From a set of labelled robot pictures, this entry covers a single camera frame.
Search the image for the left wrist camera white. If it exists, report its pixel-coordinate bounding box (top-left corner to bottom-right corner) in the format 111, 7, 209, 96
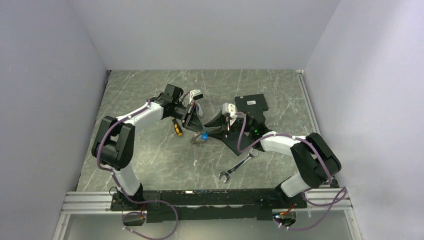
189, 89, 204, 117

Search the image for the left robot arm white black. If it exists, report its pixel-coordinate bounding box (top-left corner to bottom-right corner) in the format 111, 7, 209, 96
91, 84, 207, 210

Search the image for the aluminium frame rail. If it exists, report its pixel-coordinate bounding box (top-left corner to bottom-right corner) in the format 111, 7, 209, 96
53, 188, 362, 240

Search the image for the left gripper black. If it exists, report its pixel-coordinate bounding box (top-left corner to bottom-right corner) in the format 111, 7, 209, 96
172, 102, 207, 136

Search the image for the numbered metal ring disc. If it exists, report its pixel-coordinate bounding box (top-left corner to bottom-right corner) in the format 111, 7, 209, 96
190, 133, 209, 146

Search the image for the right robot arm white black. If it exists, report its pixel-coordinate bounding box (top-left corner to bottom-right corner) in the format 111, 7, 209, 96
204, 110, 342, 208

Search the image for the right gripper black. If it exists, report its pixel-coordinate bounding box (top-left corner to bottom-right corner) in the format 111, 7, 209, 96
203, 110, 254, 141

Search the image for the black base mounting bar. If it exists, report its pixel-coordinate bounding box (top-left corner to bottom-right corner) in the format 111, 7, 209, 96
110, 188, 307, 223

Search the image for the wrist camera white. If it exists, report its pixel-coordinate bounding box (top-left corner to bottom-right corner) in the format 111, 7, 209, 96
221, 102, 237, 126
189, 89, 204, 117

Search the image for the silver combination wrench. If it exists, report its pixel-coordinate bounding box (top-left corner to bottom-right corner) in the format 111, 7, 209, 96
218, 148, 259, 183

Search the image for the yellow black screwdriver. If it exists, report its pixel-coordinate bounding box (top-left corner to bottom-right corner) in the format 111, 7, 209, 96
172, 118, 183, 137

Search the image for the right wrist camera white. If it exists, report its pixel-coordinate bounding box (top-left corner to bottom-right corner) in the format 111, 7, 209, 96
221, 102, 237, 126

